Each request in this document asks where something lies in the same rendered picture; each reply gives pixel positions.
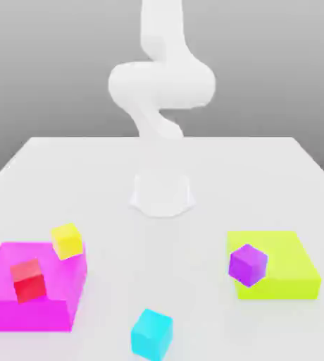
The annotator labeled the small red cube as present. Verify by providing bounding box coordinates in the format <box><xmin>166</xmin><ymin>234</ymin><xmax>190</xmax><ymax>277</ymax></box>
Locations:
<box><xmin>9</xmin><ymin>258</ymin><xmax>48</xmax><ymax>305</ymax></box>

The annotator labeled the small purple cube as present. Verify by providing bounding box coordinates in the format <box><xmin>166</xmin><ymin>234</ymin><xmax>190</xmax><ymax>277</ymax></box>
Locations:
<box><xmin>228</xmin><ymin>243</ymin><xmax>269</xmax><ymax>289</ymax></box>

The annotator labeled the large magenta box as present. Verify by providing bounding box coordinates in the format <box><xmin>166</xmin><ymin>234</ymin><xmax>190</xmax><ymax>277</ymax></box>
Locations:
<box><xmin>0</xmin><ymin>241</ymin><xmax>89</xmax><ymax>333</ymax></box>

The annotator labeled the large lime yellow box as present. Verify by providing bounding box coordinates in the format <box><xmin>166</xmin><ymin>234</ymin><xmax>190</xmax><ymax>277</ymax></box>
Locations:
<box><xmin>225</xmin><ymin>231</ymin><xmax>323</xmax><ymax>301</ymax></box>

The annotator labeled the small yellow cube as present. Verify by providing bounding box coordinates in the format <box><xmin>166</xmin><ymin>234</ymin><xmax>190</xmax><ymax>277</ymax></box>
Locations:
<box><xmin>50</xmin><ymin>222</ymin><xmax>85</xmax><ymax>261</ymax></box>

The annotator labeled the small cyan cube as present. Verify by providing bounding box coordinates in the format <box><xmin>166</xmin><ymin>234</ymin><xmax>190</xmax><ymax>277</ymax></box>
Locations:
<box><xmin>130</xmin><ymin>307</ymin><xmax>175</xmax><ymax>361</ymax></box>

